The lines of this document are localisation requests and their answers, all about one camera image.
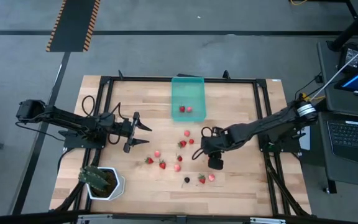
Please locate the small white label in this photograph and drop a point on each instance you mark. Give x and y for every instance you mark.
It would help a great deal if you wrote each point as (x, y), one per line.
(276, 80)

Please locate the green cactus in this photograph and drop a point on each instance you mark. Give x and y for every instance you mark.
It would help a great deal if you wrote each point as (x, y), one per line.
(92, 179)

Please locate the teal plastic tupperware container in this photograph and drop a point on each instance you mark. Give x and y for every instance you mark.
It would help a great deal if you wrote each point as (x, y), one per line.
(188, 90)

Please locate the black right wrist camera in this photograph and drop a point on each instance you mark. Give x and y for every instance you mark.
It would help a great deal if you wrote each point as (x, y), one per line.
(215, 163)

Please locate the silver metal bracket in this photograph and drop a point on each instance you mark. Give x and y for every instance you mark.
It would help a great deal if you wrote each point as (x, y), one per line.
(267, 221)
(95, 219)

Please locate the black metal table frame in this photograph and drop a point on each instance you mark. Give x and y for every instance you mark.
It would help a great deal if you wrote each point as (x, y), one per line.
(126, 79)

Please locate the white hexagonal plant pot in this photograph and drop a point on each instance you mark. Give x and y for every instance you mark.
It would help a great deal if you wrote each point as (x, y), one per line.
(120, 183)

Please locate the black stand pole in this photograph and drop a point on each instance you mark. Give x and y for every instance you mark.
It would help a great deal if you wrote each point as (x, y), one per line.
(353, 28)

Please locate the small red round fruit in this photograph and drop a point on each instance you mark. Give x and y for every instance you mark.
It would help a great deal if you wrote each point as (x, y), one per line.
(191, 141)

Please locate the dark grey laptop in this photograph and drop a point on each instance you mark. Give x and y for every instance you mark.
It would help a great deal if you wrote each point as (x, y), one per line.
(353, 140)

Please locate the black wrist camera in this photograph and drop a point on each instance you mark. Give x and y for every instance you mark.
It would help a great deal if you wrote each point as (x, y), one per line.
(215, 163)
(127, 148)

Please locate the grey side desk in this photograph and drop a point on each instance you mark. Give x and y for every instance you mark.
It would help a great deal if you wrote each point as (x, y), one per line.
(325, 77)

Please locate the slanted black floor tape strip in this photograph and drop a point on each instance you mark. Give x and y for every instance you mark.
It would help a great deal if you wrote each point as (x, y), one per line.
(29, 174)

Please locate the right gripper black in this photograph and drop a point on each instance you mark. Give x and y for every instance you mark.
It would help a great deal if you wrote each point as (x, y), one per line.
(217, 141)

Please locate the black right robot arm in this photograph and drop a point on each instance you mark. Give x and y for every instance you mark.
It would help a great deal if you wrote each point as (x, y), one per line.
(259, 127)

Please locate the thin white rod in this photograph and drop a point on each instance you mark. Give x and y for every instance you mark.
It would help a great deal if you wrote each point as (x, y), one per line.
(337, 75)

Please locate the black mat with orange stripes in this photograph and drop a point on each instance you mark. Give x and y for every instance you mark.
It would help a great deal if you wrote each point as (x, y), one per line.
(73, 25)

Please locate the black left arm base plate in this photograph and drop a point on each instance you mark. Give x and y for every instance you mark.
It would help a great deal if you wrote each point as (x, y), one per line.
(68, 143)

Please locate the black power adapter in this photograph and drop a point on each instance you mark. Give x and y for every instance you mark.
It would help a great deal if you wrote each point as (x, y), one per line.
(350, 57)

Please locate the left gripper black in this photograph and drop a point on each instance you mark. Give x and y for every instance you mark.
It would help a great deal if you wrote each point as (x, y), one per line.
(124, 130)

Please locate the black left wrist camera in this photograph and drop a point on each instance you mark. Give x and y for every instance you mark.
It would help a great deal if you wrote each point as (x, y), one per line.
(127, 148)

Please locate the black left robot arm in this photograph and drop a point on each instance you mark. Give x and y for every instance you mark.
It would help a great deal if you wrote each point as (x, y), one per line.
(73, 119)

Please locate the pink round fruit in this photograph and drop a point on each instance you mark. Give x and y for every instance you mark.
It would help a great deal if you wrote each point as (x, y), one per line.
(187, 133)
(157, 153)
(211, 177)
(189, 109)
(177, 168)

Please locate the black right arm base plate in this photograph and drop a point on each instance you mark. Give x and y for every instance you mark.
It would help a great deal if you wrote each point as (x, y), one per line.
(292, 148)

